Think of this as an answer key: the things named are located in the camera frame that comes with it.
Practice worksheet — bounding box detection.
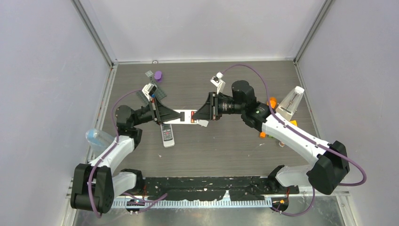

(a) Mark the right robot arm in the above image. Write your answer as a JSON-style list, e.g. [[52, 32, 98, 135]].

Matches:
[[192, 80, 350, 195]]

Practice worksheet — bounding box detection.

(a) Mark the purple plastic cup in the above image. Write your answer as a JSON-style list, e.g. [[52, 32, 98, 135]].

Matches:
[[154, 71, 163, 82]]

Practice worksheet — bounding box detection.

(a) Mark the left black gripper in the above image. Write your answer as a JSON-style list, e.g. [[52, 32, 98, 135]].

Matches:
[[132, 96, 182, 127]]

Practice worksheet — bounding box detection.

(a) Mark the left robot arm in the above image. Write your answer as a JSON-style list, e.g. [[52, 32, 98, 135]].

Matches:
[[70, 97, 181, 217]]

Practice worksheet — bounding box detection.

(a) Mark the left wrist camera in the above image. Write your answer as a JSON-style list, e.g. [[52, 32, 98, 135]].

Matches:
[[142, 82, 157, 102]]

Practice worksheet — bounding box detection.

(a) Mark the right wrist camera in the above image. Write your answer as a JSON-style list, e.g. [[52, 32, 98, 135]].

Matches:
[[210, 72, 225, 94]]

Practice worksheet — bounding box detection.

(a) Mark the blue plastic bottle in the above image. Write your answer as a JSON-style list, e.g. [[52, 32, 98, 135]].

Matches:
[[86, 129, 115, 156]]

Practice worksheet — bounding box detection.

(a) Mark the red and white remote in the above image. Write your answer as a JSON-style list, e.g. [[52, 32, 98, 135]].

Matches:
[[164, 109, 200, 125]]

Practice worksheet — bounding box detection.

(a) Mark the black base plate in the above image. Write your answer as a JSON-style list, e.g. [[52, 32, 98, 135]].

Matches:
[[143, 176, 299, 201]]

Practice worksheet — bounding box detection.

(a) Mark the grey lego baseplate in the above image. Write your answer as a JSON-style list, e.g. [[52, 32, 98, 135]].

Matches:
[[137, 86, 167, 104]]

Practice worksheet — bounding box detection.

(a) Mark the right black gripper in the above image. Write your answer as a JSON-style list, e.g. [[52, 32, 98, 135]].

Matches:
[[193, 92, 245, 121]]

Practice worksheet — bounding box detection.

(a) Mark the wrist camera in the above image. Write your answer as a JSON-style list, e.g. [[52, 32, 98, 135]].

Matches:
[[142, 82, 157, 102], [210, 72, 225, 94]]

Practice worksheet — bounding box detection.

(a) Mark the yellow toy piece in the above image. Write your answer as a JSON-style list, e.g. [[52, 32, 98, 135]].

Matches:
[[290, 120, 298, 126]]

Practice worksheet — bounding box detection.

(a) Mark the white remote control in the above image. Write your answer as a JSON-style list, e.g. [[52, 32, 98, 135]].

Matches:
[[160, 124, 175, 148]]

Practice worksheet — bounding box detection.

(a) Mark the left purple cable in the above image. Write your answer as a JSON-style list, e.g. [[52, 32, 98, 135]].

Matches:
[[87, 89, 144, 219]]

